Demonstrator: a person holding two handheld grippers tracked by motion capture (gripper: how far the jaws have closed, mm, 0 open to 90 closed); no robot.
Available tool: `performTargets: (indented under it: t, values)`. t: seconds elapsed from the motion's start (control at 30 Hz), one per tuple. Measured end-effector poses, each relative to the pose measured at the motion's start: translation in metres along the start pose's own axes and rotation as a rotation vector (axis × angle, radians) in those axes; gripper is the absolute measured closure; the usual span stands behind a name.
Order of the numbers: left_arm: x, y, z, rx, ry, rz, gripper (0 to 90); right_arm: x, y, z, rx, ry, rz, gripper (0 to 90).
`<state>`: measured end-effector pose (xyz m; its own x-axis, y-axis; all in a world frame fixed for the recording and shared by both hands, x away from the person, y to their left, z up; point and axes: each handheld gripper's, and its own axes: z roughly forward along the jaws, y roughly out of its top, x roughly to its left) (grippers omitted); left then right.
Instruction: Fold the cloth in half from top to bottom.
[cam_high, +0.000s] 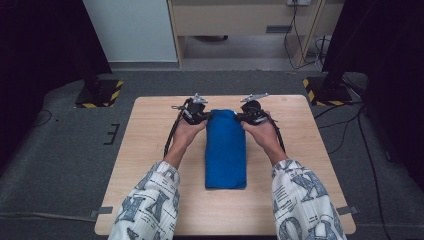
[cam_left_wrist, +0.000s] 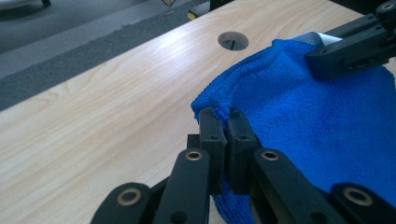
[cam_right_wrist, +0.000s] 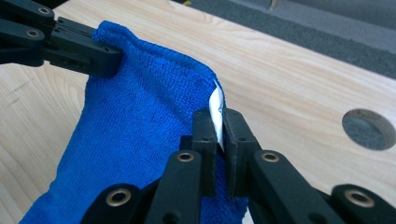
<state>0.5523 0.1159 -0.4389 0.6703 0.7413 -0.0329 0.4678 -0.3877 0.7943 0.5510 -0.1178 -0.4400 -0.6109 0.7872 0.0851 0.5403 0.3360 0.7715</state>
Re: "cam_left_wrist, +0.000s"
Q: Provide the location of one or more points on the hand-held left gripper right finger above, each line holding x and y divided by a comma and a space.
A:
241, 146

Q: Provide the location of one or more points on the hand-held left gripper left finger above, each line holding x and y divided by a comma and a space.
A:
211, 143

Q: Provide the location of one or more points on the blue microfibre cloth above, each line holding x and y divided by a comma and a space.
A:
311, 124

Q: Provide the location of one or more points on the round grey table grommet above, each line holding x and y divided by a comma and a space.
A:
233, 41

